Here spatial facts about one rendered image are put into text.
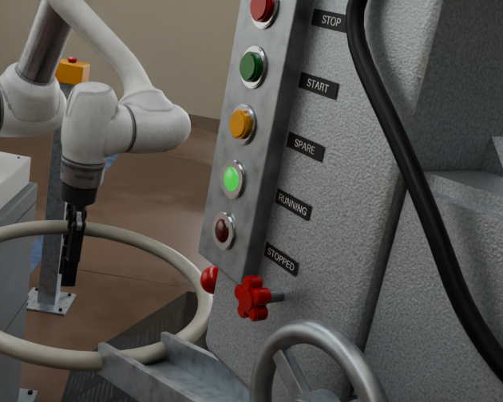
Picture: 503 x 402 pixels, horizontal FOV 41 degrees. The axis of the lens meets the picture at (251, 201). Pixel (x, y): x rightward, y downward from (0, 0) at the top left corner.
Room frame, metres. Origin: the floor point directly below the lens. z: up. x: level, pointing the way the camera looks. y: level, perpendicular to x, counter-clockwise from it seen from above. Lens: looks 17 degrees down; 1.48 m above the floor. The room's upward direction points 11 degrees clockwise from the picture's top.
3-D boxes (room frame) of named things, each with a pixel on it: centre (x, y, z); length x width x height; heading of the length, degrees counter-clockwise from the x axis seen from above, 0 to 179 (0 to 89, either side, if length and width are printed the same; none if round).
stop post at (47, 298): (2.68, 0.81, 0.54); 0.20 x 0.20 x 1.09; 3
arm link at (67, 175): (1.32, 0.36, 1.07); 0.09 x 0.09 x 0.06
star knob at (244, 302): (0.53, -0.03, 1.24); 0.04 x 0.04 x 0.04; 38
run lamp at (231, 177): (0.58, 0.02, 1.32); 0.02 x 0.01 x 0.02; 38
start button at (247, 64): (0.58, 0.02, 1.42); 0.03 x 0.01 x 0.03; 38
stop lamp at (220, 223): (0.58, 0.02, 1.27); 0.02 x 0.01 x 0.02; 38
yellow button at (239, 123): (0.58, 0.02, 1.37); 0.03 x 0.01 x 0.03; 38
